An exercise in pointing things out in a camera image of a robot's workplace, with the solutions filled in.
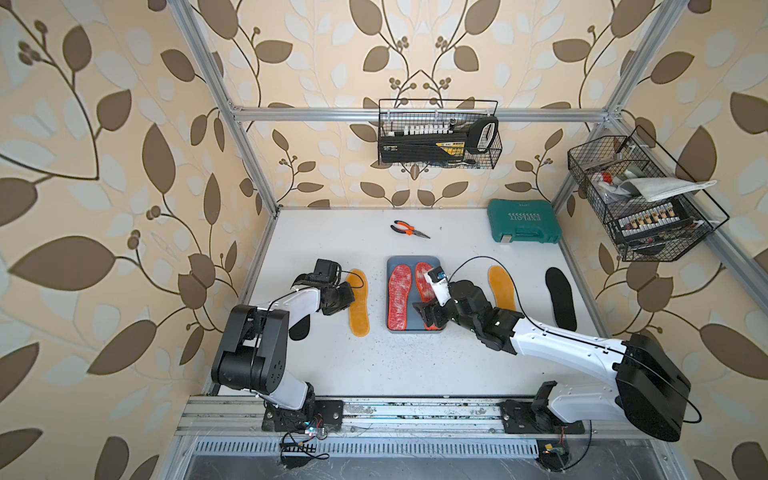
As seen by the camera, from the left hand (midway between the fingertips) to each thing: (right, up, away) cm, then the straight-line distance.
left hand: (353, 296), depth 93 cm
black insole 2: (+68, 0, +4) cm, 68 cm away
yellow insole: (+2, -4, -1) cm, 5 cm away
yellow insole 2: (+49, +2, +4) cm, 49 cm away
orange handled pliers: (+18, +22, +20) cm, 35 cm away
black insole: (-14, -8, -8) cm, 18 cm away
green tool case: (+62, +25, +18) cm, 70 cm away
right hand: (+22, +2, -11) cm, 25 cm away
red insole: (+15, +4, +4) cm, 16 cm away
